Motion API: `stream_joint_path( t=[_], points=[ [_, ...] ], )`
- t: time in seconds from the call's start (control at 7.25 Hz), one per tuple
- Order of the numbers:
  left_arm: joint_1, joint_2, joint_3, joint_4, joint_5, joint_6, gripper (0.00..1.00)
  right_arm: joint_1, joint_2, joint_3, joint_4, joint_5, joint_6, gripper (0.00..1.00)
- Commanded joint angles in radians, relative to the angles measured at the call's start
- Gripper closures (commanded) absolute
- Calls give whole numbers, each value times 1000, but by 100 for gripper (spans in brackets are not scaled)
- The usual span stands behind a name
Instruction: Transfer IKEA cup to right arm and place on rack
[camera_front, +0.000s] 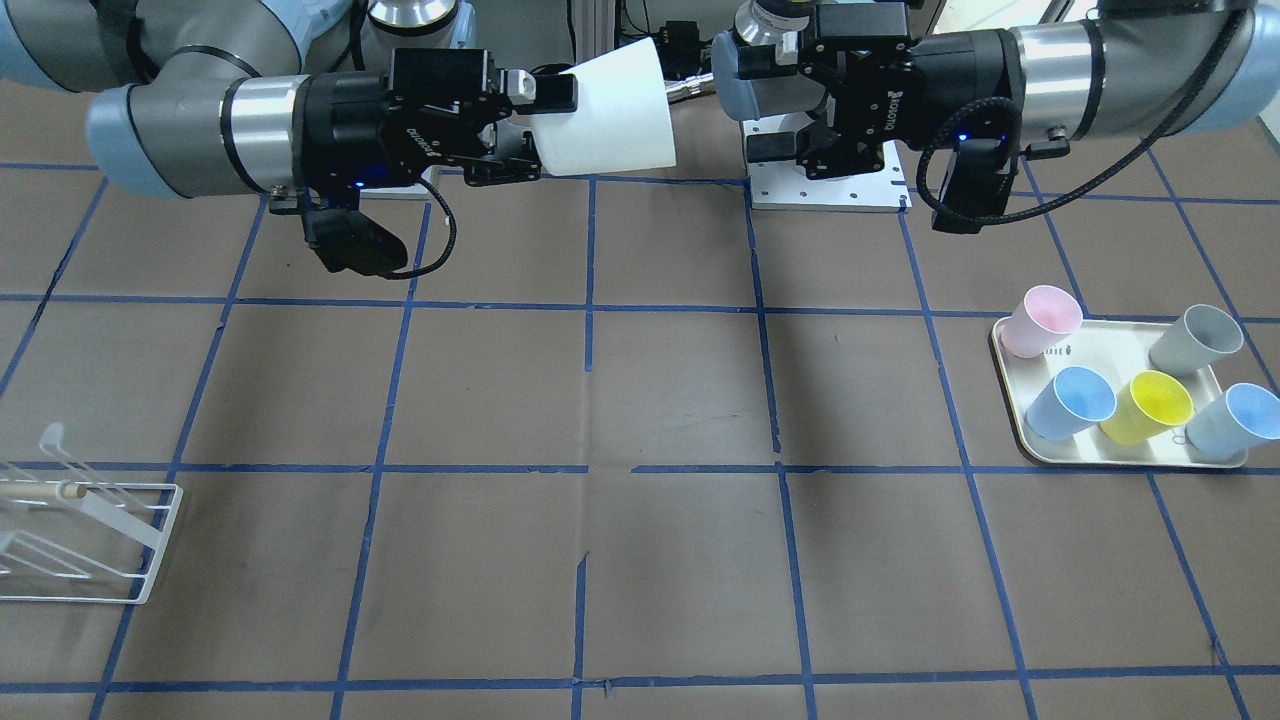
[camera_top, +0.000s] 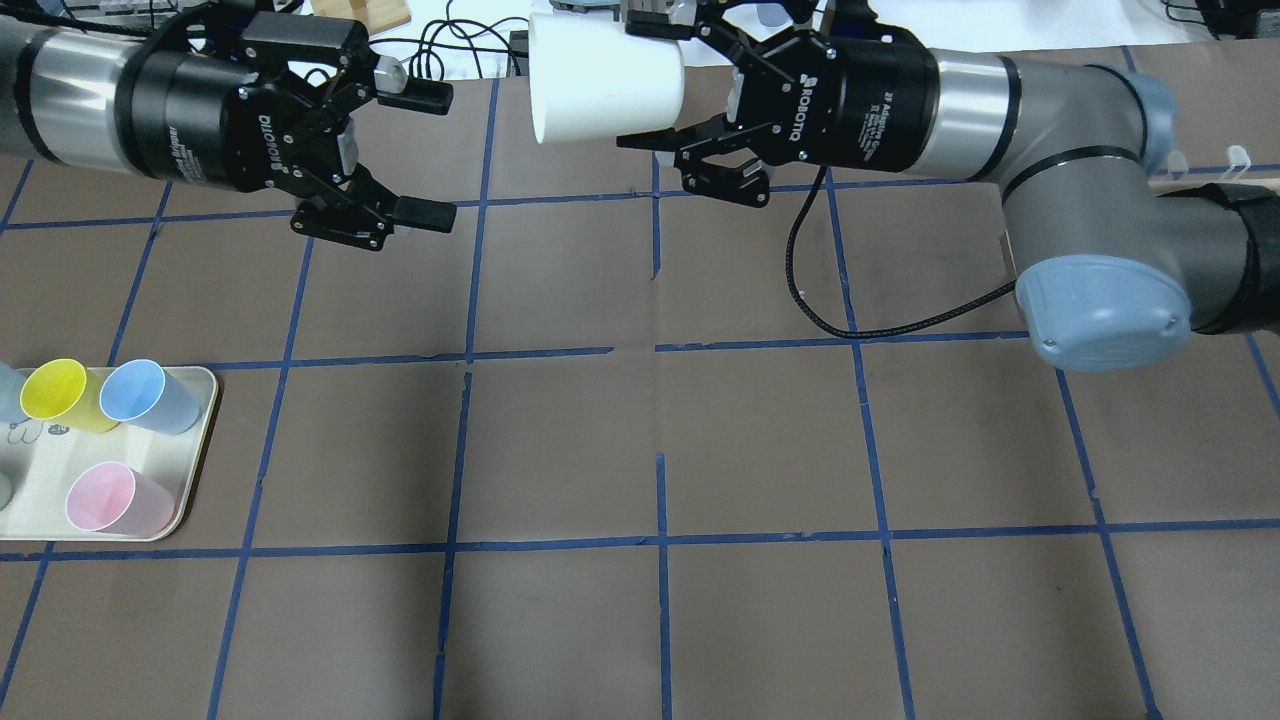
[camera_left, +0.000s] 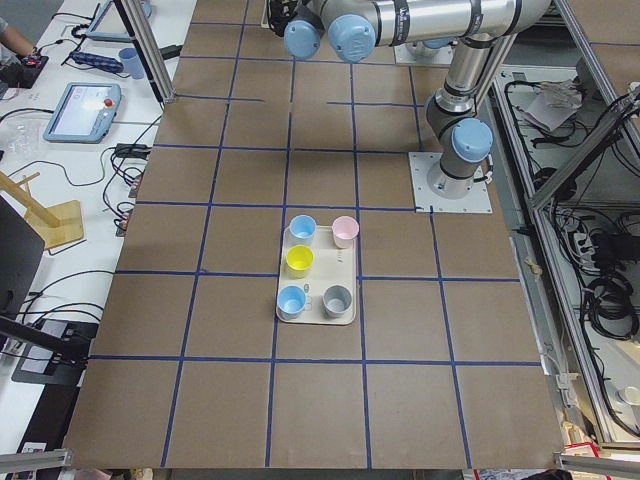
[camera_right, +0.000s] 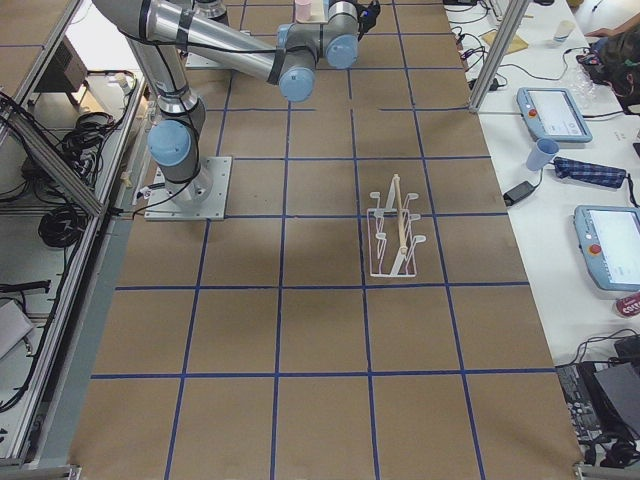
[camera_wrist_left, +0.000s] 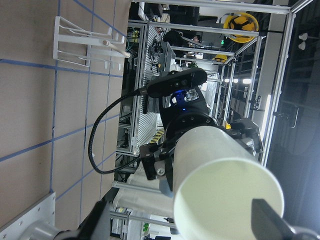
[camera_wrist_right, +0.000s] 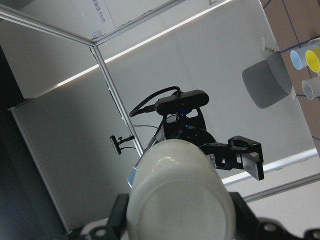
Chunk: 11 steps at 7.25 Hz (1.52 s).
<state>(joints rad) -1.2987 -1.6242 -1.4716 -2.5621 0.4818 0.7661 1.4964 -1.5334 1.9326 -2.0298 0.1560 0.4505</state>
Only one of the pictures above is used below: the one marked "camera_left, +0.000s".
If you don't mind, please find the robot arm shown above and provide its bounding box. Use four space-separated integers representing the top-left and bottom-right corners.
263 0 549 199

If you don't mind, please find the blue plastic cup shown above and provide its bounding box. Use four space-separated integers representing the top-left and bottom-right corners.
288 214 317 247

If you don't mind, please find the pink plastic cup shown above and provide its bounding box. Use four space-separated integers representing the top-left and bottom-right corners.
331 216 360 249

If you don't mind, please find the yellow plastic cup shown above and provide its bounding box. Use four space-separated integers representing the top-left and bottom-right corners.
285 245 315 278

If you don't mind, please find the grey plastic cup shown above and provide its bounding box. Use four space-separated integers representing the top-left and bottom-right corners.
322 285 353 318

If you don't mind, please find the light blue cup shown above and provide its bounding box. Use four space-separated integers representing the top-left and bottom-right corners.
276 285 307 321

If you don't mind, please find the blue cup on desk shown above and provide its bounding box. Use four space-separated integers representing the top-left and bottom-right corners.
118 47 145 80

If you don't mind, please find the cream plastic tray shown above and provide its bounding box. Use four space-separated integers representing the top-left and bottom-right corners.
276 226 357 326

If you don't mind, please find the black power adapter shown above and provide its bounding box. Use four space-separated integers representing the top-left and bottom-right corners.
114 143 151 160

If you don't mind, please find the wooden stand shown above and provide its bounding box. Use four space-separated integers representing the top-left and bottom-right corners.
1 172 85 250

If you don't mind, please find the teach pendant tablet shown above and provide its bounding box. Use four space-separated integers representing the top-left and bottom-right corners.
43 82 122 144

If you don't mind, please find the black monitor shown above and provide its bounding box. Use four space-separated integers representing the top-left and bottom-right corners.
1 199 89 366

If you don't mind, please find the blue checked umbrella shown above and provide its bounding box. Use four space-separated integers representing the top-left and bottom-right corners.
69 51 124 74

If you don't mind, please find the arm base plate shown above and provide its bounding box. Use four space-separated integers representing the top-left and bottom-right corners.
394 41 457 68
408 152 493 214

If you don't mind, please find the aluminium frame post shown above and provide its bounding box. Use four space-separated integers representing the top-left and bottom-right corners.
114 0 175 105

